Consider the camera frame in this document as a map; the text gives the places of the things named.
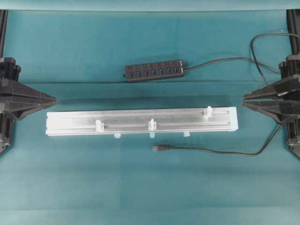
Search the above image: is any black left frame post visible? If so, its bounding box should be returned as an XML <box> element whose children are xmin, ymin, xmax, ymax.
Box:
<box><xmin>0</xmin><ymin>10</ymin><xmax>8</xmax><ymax>58</ymax></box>

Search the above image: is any black right frame post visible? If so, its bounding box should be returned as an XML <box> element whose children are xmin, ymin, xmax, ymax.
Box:
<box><xmin>286</xmin><ymin>9</ymin><xmax>300</xmax><ymax>54</ymax></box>

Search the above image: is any black frame post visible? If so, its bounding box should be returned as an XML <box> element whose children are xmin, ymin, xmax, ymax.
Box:
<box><xmin>286</xmin><ymin>9</ymin><xmax>300</xmax><ymax>54</ymax></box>
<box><xmin>0</xmin><ymin>10</ymin><xmax>8</xmax><ymax>58</ymax></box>

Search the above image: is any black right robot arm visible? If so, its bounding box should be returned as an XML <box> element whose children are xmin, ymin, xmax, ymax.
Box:
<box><xmin>242</xmin><ymin>54</ymin><xmax>300</xmax><ymax>157</ymax></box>

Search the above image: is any clear left cable ring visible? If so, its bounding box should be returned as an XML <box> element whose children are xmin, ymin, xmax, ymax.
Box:
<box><xmin>94</xmin><ymin>119</ymin><xmax>105</xmax><ymax>132</ymax></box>

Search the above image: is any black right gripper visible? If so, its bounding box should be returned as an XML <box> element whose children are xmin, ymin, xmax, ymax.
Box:
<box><xmin>242</xmin><ymin>55</ymin><xmax>300</xmax><ymax>119</ymax></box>

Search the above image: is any aluminium extrusion rail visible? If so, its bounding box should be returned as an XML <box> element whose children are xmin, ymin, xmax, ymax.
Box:
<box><xmin>45</xmin><ymin>106</ymin><xmax>239</xmax><ymax>138</ymax></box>

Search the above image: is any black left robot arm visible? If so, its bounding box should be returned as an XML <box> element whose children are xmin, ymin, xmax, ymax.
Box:
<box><xmin>0</xmin><ymin>58</ymin><xmax>58</xmax><ymax>152</ymax></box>

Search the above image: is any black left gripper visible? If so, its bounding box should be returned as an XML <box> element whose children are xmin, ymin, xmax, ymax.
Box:
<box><xmin>0</xmin><ymin>58</ymin><xmax>58</xmax><ymax>120</ymax></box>

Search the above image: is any black USB cable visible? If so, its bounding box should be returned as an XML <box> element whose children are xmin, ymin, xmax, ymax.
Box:
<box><xmin>152</xmin><ymin>33</ymin><xmax>298</xmax><ymax>156</ymax></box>

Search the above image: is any black multiport USB hub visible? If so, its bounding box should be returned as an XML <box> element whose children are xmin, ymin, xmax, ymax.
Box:
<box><xmin>124</xmin><ymin>60</ymin><xmax>184</xmax><ymax>83</ymax></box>

